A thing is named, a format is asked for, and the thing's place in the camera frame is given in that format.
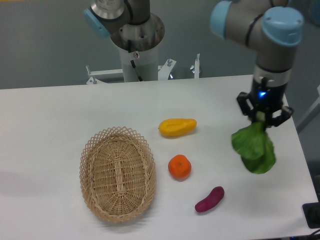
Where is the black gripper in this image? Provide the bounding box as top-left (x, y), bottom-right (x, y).
top-left (236, 77), bottom-right (293, 128)

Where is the green bok choy vegetable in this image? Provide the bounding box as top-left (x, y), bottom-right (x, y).
top-left (231, 111), bottom-right (277, 174)

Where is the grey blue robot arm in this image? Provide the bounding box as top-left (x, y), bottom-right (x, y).
top-left (83, 0), bottom-right (304, 128)

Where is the woven wicker basket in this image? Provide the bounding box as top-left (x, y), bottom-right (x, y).
top-left (79, 126), bottom-right (157, 224)

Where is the yellow papaya half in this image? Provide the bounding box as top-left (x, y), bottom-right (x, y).
top-left (158, 118), bottom-right (197, 138)

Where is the purple sweet potato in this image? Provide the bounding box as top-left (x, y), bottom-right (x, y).
top-left (194, 186), bottom-right (225, 213)

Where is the orange mandarin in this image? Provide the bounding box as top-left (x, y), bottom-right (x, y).
top-left (167, 154), bottom-right (192, 180)

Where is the black device at table edge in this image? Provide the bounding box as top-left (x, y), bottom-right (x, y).
top-left (302, 202), bottom-right (320, 229)

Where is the white table leg frame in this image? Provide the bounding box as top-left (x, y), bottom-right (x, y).
top-left (296, 85), bottom-right (320, 134)

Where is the black cable on pedestal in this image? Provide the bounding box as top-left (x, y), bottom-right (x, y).
top-left (127, 39), bottom-right (144, 82)

